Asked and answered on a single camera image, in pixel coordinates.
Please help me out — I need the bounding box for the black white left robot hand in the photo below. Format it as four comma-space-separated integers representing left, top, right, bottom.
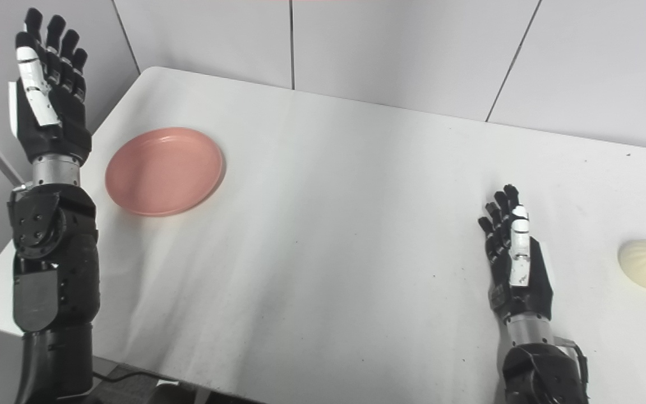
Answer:
8, 7, 93, 165

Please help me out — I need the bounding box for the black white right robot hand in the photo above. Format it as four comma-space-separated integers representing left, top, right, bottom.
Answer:
478, 184, 554, 324

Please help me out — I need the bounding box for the pink round plate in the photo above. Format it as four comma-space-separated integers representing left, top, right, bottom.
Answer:
104, 127, 226, 218

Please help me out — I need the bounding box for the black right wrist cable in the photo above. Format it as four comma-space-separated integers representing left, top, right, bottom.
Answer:
553, 336, 590, 391

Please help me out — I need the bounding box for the thin black loose cable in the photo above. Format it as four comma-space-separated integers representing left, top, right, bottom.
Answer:
92, 369, 160, 389

